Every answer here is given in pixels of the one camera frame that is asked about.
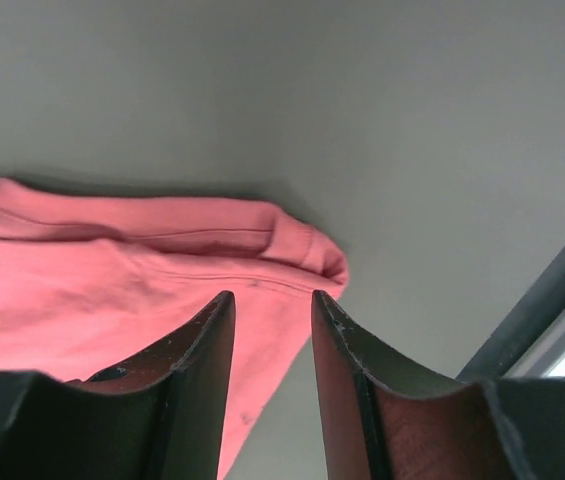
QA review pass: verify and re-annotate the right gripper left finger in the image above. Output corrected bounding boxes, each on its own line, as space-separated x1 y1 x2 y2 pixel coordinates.
0 291 235 479

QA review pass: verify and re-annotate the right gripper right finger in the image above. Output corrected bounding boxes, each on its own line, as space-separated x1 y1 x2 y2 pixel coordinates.
311 291 565 479

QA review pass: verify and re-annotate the salmon pink t shirt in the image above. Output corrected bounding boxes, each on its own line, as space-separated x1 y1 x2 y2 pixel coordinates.
0 179 350 477

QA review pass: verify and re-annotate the aluminium front rail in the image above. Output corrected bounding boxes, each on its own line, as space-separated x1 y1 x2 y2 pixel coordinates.
457 246 565 382

